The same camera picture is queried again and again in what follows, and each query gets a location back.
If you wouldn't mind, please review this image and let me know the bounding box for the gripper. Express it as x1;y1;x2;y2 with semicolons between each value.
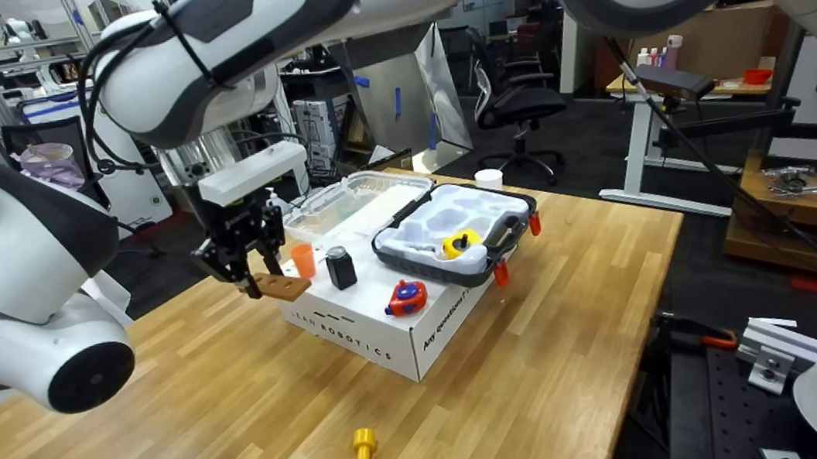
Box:
185;192;295;307

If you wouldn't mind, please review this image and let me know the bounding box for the brown wooden block with holes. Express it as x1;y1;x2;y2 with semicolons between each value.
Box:
237;267;314;309

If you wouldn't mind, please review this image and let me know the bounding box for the orange plastic cup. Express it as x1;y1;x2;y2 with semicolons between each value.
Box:
290;242;319;281

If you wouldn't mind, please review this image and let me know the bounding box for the small black jar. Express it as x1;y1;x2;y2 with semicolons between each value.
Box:
324;244;360;293

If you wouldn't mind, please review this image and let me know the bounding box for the clear plastic container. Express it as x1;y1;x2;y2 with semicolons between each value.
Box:
278;163;441;250

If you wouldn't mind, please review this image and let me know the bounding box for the white cardboard box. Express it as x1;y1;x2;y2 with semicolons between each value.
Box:
266;172;509;399

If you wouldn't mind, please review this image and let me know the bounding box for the stack of white boxes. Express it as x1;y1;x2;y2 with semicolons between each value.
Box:
290;91;361;178

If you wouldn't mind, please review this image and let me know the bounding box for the red and blue toy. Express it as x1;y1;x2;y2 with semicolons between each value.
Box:
381;276;432;320

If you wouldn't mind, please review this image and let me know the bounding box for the black case with white insert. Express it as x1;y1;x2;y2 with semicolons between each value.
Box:
364;172;549;303

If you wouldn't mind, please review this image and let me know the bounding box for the grey board with blue tape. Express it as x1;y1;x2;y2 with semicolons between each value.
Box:
344;19;477;183

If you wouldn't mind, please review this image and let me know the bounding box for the yellow and black toy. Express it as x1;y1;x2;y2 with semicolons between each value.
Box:
441;228;485;262

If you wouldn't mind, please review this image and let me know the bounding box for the clear plastic tub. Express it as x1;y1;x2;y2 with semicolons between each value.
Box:
15;138;87;197

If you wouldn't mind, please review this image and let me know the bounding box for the white and grey robot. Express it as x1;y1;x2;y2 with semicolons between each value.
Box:
0;91;144;425

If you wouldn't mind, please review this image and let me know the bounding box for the white cup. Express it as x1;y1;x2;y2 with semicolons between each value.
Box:
474;166;507;194

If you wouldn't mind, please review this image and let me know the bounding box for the black office chair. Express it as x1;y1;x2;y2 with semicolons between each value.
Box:
460;15;578;195

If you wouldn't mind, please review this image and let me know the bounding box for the metal shelf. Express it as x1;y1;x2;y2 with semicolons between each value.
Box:
0;0;119;136

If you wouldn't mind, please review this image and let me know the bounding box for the white desk with wooden top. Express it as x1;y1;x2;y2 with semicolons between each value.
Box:
584;55;791;234

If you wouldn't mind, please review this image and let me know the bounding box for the row of bottles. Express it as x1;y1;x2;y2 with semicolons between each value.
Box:
632;33;688;76

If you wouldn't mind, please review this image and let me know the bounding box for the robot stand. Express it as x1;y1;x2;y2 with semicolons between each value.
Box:
626;293;817;459

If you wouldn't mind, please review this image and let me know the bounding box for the large brown cardboard box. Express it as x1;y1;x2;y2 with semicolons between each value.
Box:
623;0;797;93

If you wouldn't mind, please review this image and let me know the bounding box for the heap of metal parts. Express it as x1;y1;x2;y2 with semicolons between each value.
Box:
762;162;817;207

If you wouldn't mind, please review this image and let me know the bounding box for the low wooden bench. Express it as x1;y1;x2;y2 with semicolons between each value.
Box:
711;146;817;286

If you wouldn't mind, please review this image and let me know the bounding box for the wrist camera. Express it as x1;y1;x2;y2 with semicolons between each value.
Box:
194;139;312;210

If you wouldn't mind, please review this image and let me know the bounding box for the black clamp with orange handle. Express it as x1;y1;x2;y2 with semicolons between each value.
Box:
656;302;740;361

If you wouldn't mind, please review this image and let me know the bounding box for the camera on mount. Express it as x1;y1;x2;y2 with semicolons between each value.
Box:
632;55;722;121

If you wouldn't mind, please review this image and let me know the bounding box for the black cable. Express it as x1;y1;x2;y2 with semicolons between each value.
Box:
602;10;817;315

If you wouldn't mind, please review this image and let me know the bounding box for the silver aluminium bracket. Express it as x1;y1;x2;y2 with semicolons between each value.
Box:
731;309;817;401

